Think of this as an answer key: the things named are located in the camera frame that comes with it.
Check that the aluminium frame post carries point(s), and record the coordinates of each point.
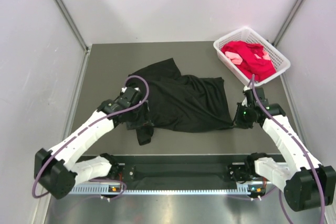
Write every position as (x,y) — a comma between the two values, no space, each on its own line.
(286,24)
(70,22)

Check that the right aluminium frame post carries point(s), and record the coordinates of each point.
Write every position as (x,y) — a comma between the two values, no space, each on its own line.
(286,24)

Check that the white plastic basket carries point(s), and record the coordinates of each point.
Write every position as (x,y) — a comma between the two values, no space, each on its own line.
(246,34)

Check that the pink t shirt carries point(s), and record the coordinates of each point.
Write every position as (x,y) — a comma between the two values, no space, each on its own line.
(235,58)

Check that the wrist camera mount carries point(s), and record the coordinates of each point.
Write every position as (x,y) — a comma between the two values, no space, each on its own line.
(123,89)
(244,102)

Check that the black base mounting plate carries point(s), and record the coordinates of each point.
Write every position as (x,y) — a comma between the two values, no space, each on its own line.
(213,171)

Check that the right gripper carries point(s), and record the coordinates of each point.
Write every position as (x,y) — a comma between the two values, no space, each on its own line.
(238,123)

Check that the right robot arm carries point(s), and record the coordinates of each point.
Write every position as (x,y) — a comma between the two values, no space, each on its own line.
(305,182)

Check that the black t shirt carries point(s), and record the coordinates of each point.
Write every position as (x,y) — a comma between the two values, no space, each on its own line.
(181,103)

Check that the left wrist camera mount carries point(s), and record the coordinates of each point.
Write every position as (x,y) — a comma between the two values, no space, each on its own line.
(123,89)

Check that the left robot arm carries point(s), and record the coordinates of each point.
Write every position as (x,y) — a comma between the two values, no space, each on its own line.
(58,170)

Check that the red t shirt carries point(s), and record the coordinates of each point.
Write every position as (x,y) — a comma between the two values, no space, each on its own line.
(256,60)

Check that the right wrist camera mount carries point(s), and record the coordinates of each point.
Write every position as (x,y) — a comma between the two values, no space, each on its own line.
(244,102)

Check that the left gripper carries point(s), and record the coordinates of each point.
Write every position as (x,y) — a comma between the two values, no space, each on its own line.
(145,119)

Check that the slotted cable duct rail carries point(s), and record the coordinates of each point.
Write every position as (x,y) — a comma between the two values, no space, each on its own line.
(115,189)

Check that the left aluminium frame post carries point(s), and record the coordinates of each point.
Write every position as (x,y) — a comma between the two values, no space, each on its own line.
(70,22)

